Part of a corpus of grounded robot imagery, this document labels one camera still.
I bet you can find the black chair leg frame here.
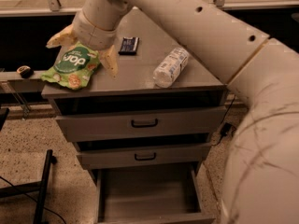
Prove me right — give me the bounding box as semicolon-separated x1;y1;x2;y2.
0;107;58;224

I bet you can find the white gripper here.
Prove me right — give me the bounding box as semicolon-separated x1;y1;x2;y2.
46;11;118;77

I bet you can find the grey drawer cabinet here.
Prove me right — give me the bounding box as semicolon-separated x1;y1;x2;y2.
40;7;236;224

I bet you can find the grey middle drawer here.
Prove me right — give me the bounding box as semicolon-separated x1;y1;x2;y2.
78;143;211;170

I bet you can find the black power adapter with cable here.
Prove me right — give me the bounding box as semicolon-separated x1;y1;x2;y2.
217;98;235;145

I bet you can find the grey top drawer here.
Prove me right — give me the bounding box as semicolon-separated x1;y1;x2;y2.
56;106;226;142

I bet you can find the green rice chip bag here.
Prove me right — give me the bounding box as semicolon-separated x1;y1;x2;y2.
41;42;100;90

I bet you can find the black yellow tape measure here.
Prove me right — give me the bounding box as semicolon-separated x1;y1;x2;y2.
17;65;34;78

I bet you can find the grey drawer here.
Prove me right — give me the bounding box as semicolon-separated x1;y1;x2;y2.
93;163;215;224
78;143;211;170
56;106;226;142

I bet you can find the dark chocolate bar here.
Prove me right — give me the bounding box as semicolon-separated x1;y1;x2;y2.
118;37;139;55

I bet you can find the grey bottom drawer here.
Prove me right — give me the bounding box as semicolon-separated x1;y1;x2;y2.
93;163;215;224

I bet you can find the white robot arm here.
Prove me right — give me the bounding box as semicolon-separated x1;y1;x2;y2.
47;0;299;224

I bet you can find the clear plastic water bottle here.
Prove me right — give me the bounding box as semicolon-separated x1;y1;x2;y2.
153;48;189;88

